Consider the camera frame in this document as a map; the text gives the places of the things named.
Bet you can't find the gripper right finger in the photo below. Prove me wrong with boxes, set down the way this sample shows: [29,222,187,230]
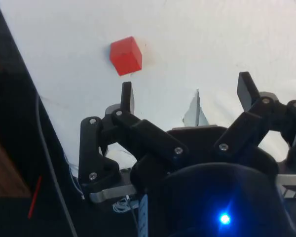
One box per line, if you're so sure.
[213,71,296,159]

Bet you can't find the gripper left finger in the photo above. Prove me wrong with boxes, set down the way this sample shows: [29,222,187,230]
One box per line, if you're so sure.
[78,81,189,193]

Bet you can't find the red cube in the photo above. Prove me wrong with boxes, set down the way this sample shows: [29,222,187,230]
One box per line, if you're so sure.
[109,36,143,77]

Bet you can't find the grey cable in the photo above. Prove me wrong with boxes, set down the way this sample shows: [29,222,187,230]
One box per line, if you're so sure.
[36,94,78,237]

